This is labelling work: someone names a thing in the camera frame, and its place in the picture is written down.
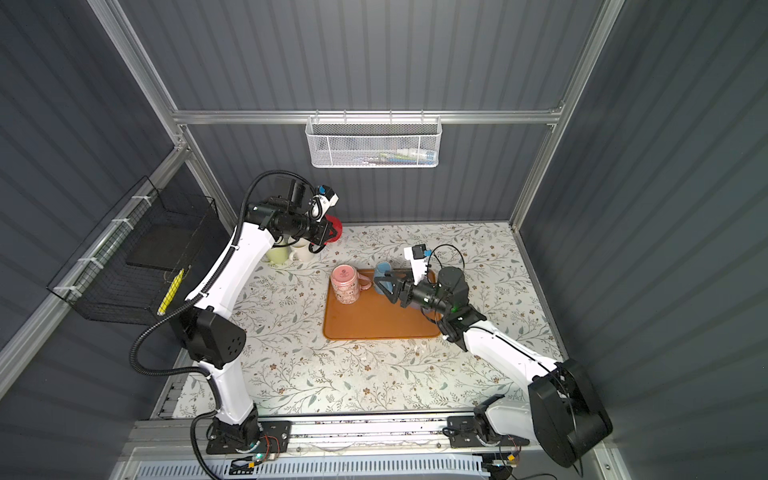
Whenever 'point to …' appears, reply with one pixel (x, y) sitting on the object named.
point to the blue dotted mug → (382, 267)
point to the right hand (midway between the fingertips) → (384, 281)
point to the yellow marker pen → (171, 290)
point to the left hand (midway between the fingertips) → (334, 231)
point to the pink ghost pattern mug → (347, 283)
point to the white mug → (300, 251)
